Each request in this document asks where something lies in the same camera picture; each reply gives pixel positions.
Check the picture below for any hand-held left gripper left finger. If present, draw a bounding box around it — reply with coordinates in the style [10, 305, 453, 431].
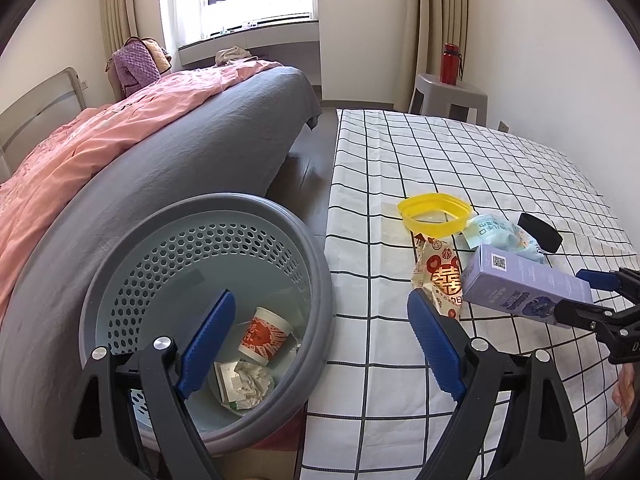
[72, 289, 237, 480]

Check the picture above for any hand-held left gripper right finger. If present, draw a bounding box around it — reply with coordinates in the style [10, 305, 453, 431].
[407, 289, 586, 480]

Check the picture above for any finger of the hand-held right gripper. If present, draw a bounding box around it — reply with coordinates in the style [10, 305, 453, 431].
[575, 266, 640, 294]
[552, 297, 640, 334]

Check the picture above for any red and white paper cup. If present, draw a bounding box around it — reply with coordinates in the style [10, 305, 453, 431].
[237, 306, 294, 367]

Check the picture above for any white tissue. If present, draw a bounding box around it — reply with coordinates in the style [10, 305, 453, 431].
[231, 361, 276, 408]

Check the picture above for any red and white snack wrapper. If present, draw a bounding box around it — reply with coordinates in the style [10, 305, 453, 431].
[411, 232, 468, 323]

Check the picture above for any black plastic case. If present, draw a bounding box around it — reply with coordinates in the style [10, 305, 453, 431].
[517, 212, 561, 253]

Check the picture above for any purple cardboard box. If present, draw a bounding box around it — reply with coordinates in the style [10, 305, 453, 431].
[460, 244, 596, 330]

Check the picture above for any light green wipes packet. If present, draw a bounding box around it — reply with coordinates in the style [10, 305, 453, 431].
[462, 212, 546, 263]

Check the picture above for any yellow plastic bowl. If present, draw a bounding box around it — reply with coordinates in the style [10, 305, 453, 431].
[397, 192, 476, 236]

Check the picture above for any grey perforated waste basket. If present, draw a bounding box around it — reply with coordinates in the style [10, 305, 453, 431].
[80, 192, 335, 453]

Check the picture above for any person's right hand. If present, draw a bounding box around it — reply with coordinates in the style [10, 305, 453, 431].
[611, 365, 640, 417]

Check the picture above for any white checkered tablecloth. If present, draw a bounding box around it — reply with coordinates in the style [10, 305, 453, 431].
[295, 109, 640, 480]

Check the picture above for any bed with grey sheet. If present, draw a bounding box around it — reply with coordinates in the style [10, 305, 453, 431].
[0, 65, 323, 480]

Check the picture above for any pink duvet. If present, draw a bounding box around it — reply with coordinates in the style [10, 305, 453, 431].
[0, 59, 283, 321]

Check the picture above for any grey plastic stool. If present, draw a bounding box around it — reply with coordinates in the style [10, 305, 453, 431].
[407, 72, 490, 123]

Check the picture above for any red water bottle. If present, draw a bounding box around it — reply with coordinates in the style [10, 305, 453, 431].
[440, 43, 463, 86]

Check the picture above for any purple quilted bag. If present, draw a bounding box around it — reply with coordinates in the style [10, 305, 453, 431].
[111, 40, 162, 98]

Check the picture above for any beige quilted bag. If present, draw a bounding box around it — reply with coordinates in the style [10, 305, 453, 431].
[125, 36, 173, 77]

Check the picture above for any beige cloth bundle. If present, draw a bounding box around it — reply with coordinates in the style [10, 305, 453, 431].
[215, 46, 256, 67]

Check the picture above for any grey bed headboard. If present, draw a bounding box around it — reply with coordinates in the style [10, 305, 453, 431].
[0, 66, 86, 181]

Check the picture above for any beige curtain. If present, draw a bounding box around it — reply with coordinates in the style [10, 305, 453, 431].
[99, 0, 138, 68]
[419, 0, 471, 81]

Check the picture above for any grey window sill bench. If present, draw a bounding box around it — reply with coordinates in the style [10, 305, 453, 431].
[177, 19, 321, 68]

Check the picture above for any white sheer curtain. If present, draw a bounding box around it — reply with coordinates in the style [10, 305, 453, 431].
[160, 0, 211, 48]

